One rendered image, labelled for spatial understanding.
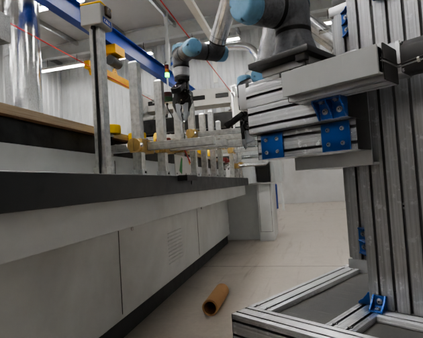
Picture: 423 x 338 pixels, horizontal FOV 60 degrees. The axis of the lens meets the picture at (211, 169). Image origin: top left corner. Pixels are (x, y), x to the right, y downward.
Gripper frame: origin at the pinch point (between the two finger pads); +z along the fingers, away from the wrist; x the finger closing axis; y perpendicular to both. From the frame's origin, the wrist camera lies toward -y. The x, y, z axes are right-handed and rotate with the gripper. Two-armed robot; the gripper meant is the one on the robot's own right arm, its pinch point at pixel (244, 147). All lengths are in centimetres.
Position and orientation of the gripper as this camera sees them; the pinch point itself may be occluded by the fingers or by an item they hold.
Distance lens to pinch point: 184.2
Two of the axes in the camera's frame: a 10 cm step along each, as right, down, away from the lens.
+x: 2.3, 0.3, 9.7
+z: 0.6, 10.0, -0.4
